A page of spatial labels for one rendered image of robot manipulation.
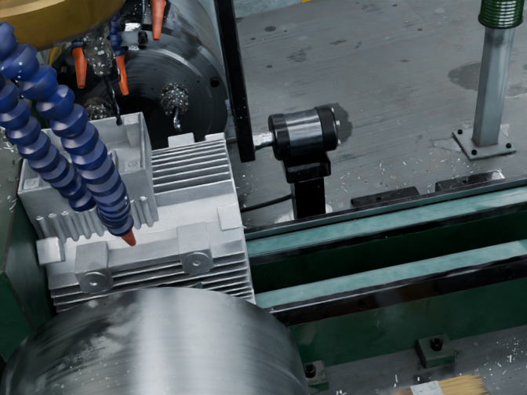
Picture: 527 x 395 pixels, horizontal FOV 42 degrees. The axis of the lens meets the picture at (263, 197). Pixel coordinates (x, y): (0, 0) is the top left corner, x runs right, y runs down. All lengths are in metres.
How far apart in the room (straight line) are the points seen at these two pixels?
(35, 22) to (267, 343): 0.29
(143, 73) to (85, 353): 0.48
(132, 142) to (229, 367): 0.32
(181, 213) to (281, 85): 0.73
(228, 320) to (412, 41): 1.08
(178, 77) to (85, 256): 0.31
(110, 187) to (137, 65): 0.45
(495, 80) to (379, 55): 0.39
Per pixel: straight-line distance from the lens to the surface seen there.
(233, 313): 0.51
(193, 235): 0.67
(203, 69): 0.89
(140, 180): 0.65
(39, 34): 0.53
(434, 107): 1.30
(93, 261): 0.67
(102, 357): 0.48
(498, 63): 1.11
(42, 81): 0.39
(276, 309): 0.78
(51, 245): 0.69
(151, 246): 0.68
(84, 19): 0.54
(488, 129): 1.18
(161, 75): 0.89
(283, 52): 1.49
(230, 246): 0.68
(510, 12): 1.06
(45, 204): 0.67
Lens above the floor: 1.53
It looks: 41 degrees down
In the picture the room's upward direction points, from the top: 8 degrees counter-clockwise
